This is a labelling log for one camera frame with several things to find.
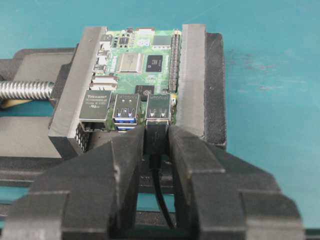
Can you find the green Raspberry Pi board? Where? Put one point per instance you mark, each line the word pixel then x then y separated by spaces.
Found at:
pixel 133 80

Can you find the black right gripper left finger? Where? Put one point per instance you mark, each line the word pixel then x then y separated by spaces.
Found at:
pixel 90 197

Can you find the black bench vise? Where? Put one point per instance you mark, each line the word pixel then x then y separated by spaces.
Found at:
pixel 31 145

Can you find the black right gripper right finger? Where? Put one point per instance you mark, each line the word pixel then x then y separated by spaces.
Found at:
pixel 218 196

